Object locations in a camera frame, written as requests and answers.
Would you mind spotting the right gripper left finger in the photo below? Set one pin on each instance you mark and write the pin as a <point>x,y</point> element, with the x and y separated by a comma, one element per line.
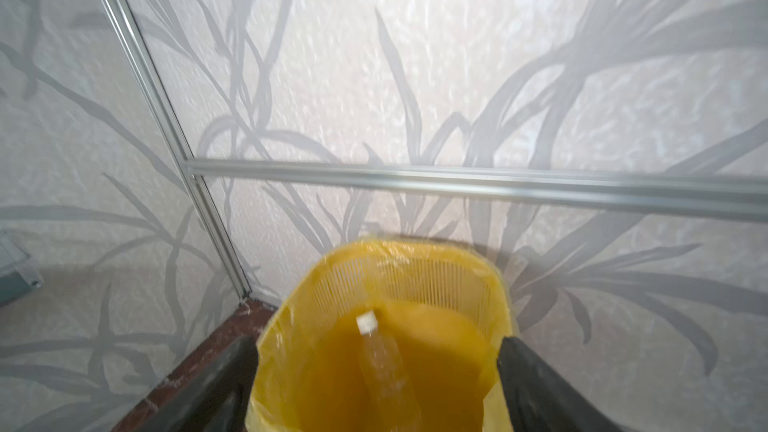
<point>215,400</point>

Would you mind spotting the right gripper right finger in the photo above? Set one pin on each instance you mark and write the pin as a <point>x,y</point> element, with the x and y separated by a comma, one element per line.
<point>539,399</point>

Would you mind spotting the white blue cap clear bottle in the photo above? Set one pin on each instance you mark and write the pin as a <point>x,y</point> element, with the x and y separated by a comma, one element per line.
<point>393,398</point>

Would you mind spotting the yellow plastic bin liner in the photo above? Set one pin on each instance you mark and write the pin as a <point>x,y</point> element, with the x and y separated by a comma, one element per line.
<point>384,288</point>

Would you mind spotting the yellow ribbed trash bin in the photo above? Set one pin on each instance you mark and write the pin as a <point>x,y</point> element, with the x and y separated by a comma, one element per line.
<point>390,336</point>

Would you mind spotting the clear acrylic wall shelf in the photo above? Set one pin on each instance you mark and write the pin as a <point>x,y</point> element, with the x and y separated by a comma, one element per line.
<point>19,277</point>

